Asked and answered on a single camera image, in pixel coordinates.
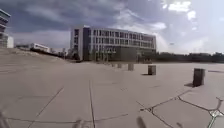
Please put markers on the row of trees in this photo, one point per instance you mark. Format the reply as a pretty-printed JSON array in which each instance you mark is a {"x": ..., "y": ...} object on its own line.
[{"x": 193, "y": 57}]

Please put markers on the wide concrete steps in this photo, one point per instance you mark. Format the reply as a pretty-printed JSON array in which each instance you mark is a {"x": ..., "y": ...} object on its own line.
[{"x": 20, "y": 56}]

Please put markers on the robot's own part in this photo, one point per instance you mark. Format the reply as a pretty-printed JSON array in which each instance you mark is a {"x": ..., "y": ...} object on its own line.
[
  {"x": 141, "y": 122},
  {"x": 78, "y": 124}
]

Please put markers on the white building with dark bands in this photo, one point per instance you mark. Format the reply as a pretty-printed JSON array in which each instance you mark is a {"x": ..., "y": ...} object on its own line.
[{"x": 3, "y": 20}]

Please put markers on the large white and dark building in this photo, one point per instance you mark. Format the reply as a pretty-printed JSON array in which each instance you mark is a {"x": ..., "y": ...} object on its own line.
[{"x": 110, "y": 38}]

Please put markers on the small white building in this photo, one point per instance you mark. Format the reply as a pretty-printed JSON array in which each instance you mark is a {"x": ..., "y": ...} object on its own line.
[{"x": 8, "y": 42}]

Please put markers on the low white building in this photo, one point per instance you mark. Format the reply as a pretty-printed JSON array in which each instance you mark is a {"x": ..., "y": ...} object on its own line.
[{"x": 40, "y": 47}]

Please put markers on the grey square bollard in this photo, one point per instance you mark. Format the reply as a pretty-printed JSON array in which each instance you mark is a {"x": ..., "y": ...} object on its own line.
[
  {"x": 152, "y": 69},
  {"x": 130, "y": 67},
  {"x": 198, "y": 77},
  {"x": 119, "y": 65}
]

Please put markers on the grey concrete slab plaza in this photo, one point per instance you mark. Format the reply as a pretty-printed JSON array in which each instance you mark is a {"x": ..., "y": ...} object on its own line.
[{"x": 110, "y": 96}]

